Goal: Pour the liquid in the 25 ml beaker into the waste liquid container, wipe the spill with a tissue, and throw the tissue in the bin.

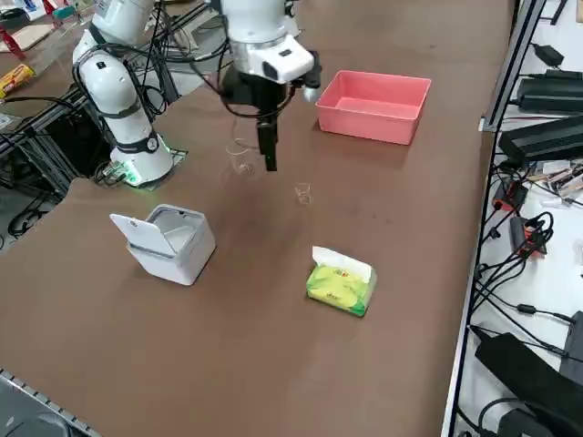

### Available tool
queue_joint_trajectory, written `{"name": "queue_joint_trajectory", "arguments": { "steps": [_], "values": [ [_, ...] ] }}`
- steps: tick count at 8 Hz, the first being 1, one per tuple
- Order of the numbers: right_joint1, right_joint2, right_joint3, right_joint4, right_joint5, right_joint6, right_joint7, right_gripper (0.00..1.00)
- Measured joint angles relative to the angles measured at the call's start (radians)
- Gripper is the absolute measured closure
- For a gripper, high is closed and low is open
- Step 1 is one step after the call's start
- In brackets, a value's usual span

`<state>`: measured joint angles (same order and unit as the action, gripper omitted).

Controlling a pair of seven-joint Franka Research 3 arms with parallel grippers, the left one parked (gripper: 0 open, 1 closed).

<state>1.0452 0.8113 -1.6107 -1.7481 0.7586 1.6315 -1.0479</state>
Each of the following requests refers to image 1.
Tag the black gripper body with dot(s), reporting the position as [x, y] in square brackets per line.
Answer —
[250, 91]

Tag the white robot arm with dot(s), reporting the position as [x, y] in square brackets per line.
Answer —
[118, 91]

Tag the large glass beaker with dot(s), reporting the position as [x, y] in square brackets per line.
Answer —
[240, 164]

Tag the pink plastic waste container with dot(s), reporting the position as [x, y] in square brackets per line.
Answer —
[364, 123]

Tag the white lidded trash bin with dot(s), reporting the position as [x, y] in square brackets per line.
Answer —
[182, 259]

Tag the green tissue pack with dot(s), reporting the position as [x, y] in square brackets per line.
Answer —
[337, 291]

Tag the yellow snack packet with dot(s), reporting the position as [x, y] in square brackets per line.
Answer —
[16, 81]

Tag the long black power adapter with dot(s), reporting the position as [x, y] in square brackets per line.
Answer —
[542, 139]

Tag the large black power adapter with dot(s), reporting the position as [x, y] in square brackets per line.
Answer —
[551, 91]

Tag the flat black power brick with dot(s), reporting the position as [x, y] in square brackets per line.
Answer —
[524, 368]

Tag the aluminium table edge bracket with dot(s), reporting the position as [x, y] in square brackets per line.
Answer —
[489, 124]

